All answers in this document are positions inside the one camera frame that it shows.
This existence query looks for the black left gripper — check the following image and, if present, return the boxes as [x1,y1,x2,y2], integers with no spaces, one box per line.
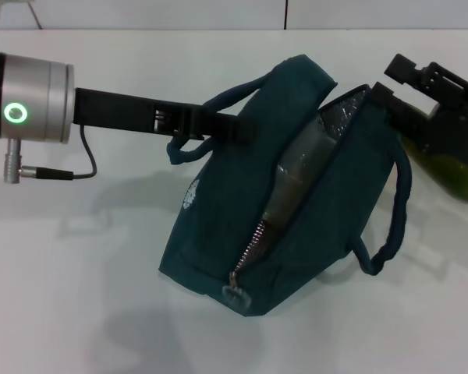
[73,87,259,143]

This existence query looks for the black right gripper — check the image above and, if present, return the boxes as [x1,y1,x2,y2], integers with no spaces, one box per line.
[370,53,468,175]

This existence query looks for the green cucumber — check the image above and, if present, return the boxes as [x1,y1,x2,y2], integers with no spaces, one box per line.
[399,99,468,204]

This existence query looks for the metal zipper pull ring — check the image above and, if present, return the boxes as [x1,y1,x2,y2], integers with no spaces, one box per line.
[222,283,251,309]

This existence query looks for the clear container with blue-rimmed lid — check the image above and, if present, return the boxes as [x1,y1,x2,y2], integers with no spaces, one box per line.
[264,116,346,238]

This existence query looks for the dark teal fabric lunch bag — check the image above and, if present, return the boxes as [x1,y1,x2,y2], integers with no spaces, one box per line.
[158,54,413,319]

